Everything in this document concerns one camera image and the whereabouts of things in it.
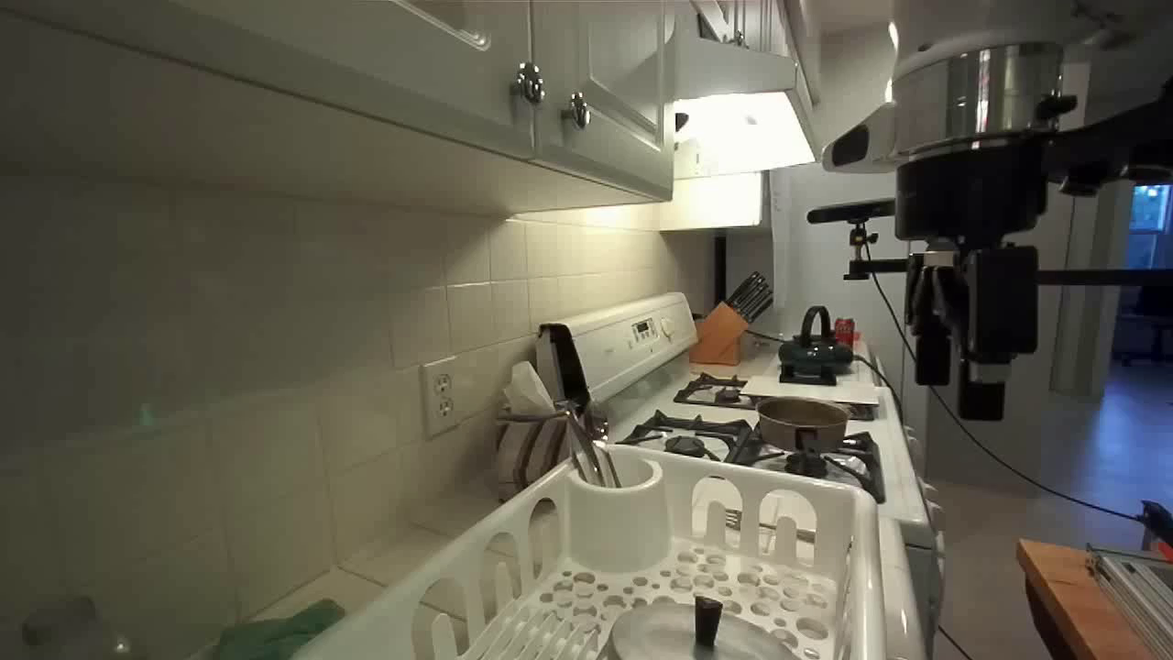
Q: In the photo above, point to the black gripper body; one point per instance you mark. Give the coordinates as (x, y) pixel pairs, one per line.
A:
(961, 203)

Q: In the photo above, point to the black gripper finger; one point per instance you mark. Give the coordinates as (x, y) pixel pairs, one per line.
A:
(927, 314)
(979, 391)

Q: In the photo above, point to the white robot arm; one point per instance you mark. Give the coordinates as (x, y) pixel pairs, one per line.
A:
(976, 143)

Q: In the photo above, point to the white plastic dish rack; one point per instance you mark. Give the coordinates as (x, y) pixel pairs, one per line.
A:
(793, 553)

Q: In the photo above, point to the black kettle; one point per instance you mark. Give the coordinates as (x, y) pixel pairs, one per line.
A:
(814, 355)

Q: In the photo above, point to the brown pan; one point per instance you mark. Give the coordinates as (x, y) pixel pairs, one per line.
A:
(802, 423)

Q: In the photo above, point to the wooden knife block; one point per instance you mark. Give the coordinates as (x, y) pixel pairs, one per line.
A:
(724, 328)

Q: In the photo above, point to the wooden side table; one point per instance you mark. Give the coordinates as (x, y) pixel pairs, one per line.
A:
(1077, 612)

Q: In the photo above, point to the white range hood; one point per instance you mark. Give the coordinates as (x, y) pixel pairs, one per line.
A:
(741, 102)

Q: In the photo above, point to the white gas stove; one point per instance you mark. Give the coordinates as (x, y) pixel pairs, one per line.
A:
(641, 375)

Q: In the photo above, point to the silver pot lid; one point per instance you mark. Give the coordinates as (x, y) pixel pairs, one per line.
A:
(690, 633)

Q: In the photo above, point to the utensils in cup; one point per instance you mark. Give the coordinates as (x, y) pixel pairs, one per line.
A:
(589, 443)

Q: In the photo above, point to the white utensil cup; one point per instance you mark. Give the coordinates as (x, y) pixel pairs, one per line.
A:
(622, 529)

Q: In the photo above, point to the white upper cabinets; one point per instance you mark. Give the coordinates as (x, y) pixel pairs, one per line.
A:
(433, 102)

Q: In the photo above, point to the green cloth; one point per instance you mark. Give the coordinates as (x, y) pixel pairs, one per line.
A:
(275, 639)

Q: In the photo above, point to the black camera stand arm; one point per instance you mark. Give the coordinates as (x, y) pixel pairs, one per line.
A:
(1018, 258)

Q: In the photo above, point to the white wall outlet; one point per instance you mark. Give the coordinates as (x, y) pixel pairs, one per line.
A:
(440, 393)

